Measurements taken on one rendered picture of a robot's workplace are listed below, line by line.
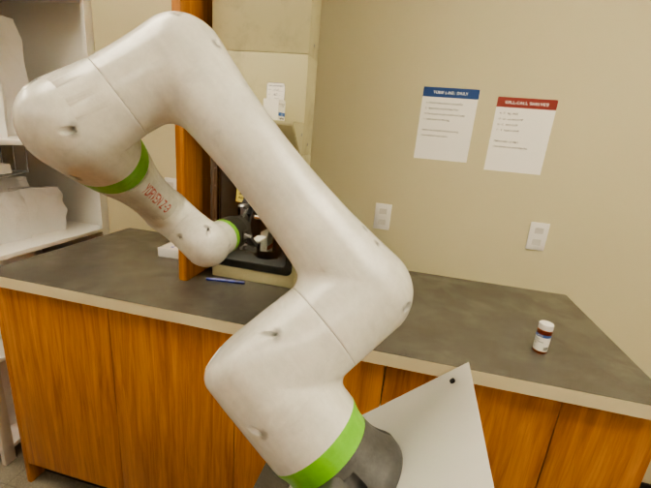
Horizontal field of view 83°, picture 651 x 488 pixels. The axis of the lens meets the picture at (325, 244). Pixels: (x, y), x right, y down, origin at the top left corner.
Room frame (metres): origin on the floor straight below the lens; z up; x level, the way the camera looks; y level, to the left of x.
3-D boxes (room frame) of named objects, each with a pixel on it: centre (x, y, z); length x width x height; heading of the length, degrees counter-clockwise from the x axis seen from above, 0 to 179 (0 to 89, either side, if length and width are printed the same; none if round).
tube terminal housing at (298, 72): (1.38, 0.23, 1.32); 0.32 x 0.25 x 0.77; 79
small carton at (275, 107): (1.19, 0.19, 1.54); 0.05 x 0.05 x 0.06; 74
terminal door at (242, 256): (1.25, 0.26, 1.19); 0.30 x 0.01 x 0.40; 78
